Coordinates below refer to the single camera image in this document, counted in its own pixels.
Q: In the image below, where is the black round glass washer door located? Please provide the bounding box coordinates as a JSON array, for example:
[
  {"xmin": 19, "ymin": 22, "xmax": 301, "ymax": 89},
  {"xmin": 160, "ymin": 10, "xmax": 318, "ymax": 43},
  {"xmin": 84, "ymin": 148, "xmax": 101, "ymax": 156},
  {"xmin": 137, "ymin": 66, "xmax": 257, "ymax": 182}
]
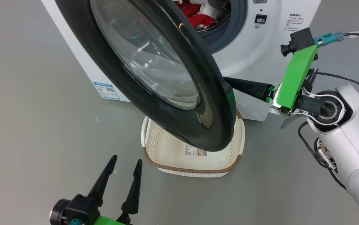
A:
[{"xmin": 55, "ymin": 0, "xmax": 238, "ymax": 153}]

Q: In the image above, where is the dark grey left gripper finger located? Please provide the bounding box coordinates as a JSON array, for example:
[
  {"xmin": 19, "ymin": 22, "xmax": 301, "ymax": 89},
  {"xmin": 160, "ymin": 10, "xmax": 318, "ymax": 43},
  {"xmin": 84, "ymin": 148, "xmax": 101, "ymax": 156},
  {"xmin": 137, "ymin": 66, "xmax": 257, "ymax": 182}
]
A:
[
  {"xmin": 121, "ymin": 159, "xmax": 143, "ymax": 215},
  {"xmin": 88, "ymin": 155, "xmax": 118, "ymax": 205}
]

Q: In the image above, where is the red and white garment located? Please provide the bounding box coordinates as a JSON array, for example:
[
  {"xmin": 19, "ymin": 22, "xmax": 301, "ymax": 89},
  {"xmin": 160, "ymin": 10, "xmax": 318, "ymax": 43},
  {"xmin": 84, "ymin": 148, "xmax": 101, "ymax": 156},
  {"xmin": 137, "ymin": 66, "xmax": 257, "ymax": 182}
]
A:
[{"xmin": 173, "ymin": 0, "xmax": 231, "ymax": 32}]

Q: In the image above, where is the blue energy label sticker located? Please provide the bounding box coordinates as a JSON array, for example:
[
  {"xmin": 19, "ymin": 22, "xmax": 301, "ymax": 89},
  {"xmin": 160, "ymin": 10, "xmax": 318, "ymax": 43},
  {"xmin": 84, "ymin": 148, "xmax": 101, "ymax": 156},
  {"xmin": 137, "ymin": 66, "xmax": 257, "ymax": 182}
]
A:
[{"xmin": 93, "ymin": 82, "xmax": 120, "ymax": 101}]

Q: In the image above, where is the white front-load washing machine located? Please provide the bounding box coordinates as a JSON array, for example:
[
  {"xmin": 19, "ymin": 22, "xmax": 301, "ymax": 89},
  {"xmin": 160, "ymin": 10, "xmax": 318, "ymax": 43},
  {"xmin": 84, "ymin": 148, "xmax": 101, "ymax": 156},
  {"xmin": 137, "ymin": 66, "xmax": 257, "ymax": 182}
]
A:
[{"xmin": 41, "ymin": 0, "xmax": 322, "ymax": 122}]

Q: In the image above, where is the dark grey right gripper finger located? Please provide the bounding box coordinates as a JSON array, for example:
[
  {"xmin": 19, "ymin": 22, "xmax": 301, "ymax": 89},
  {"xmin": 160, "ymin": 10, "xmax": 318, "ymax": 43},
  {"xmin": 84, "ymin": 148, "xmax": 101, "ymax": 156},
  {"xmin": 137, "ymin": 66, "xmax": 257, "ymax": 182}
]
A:
[{"xmin": 223, "ymin": 77, "xmax": 275, "ymax": 102}]

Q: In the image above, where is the basket product label sticker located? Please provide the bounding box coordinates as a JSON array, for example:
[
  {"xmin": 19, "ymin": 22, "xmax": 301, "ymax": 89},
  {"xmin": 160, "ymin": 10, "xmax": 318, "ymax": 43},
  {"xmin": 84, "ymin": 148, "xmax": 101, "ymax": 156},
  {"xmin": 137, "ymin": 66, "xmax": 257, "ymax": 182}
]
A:
[{"xmin": 184, "ymin": 143, "xmax": 208, "ymax": 157}]

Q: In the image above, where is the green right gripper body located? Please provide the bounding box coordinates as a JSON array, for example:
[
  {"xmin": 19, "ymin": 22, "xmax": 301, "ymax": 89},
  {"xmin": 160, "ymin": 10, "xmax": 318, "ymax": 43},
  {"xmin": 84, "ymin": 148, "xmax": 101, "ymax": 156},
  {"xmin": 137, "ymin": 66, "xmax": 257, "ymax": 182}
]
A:
[{"xmin": 268, "ymin": 45, "xmax": 318, "ymax": 118}]

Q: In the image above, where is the teal right camera connector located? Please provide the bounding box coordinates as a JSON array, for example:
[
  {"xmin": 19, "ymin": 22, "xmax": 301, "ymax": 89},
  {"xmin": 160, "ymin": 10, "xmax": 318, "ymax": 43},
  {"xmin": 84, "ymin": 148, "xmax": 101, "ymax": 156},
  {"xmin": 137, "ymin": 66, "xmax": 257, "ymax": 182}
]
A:
[{"xmin": 313, "ymin": 32, "xmax": 344, "ymax": 48}]

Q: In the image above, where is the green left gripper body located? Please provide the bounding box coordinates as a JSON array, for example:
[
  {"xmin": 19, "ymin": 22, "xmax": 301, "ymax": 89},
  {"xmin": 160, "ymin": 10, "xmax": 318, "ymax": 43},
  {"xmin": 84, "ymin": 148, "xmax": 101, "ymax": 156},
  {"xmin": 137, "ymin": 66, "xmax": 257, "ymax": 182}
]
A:
[{"xmin": 93, "ymin": 215, "xmax": 127, "ymax": 225}]

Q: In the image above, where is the cream laundry basket brown rim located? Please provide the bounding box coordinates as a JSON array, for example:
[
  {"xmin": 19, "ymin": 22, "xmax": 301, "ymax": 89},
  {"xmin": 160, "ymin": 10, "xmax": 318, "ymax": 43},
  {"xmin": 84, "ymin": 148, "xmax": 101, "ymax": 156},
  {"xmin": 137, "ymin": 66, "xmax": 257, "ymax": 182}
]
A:
[{"xmin": 141, "ymin": 110, "xmax": 245, "ymax": 178}]

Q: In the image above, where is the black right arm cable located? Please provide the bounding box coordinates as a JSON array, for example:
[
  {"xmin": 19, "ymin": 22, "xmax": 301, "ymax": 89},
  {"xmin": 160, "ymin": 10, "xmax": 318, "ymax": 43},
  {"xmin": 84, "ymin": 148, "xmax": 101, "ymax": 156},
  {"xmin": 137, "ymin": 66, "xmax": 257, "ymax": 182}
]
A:
[{"xmin": 298, "ymin": 121, "xmax": 347, "ymax": 190}]

